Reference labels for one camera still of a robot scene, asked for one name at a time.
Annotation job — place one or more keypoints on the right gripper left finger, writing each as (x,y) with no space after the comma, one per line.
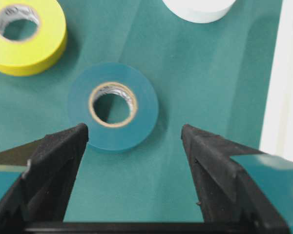
(42,191)

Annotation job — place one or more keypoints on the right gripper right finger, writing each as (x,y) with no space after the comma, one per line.
(239,186)

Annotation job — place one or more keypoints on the green tape roll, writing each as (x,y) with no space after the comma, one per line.
(117,103)

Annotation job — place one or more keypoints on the white tape roll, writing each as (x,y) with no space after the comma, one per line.
(199,11)

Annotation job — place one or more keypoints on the yellow tape roll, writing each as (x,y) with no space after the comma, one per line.
(40,51)

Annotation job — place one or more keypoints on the white plastic tray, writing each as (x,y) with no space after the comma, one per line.
(277,130)

